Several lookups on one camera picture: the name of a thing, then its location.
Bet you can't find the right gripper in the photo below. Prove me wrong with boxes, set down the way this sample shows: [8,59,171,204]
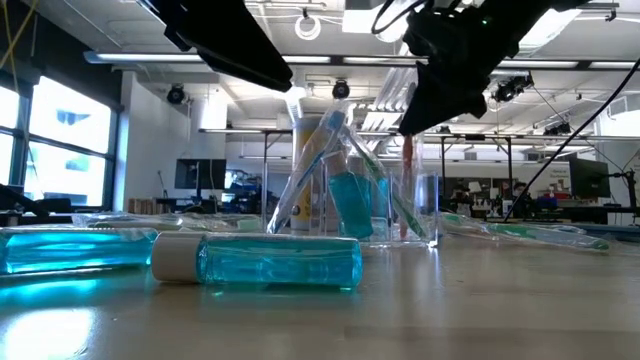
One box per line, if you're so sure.
[399,4,489,136]

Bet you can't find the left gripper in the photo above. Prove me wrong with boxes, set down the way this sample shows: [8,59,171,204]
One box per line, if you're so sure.
[137,0,294,94]

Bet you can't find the orange toothbrush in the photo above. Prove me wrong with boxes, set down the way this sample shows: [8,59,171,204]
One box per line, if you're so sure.
[399,133,416,240]

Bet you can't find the clear plastic zip bag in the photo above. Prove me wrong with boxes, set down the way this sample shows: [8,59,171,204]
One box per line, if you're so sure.
[308,102,442,249]

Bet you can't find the green toothbrush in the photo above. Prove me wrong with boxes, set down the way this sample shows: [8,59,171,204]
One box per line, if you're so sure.
[344,127,430,241]
[169,213,265,234]
[439,211,612,253]

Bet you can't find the blue toothbrush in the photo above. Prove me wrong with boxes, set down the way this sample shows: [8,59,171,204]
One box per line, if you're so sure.
[266,108,347,236]

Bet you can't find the ceiling light strip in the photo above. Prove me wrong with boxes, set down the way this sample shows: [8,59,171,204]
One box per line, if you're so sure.
[83,49,640,70]

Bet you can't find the person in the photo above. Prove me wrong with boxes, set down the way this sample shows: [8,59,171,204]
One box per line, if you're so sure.
[508,181,535,220]

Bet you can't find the white yellow wipes canister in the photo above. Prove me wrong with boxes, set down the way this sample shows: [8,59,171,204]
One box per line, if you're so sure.
[291,115,334,235]

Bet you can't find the black monitor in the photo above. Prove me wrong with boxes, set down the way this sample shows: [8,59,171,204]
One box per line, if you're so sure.
[568,157,612,200]
[173,158,228,191]

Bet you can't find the large bright window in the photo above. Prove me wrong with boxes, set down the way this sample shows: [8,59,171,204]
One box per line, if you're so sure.
[0,74,115,209]

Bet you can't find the brown cardboard boxes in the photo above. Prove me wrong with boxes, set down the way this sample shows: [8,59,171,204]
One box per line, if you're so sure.
[127,197,167,215]

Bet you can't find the white cable coil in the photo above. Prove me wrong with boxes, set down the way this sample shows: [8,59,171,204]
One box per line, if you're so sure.
[293,13,323,42]

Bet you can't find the black cable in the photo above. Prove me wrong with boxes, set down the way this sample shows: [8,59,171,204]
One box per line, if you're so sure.
[502,57,640,224]

